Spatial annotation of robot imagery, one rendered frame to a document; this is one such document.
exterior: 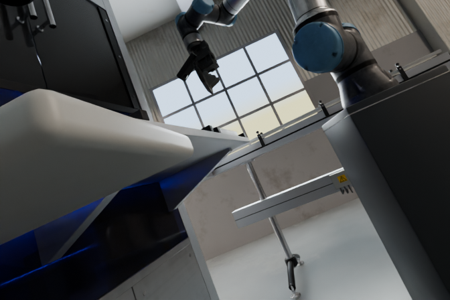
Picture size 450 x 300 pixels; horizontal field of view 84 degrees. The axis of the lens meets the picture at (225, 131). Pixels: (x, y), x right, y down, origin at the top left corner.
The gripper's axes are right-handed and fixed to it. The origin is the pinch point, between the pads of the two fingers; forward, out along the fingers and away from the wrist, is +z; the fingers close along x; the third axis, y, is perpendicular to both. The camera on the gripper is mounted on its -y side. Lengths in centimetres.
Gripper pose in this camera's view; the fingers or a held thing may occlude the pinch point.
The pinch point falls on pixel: (209, 92)
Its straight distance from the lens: 100.2
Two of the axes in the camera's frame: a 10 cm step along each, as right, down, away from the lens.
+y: 8.6, -4.4, -2.8
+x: 3.4, 0.7, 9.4
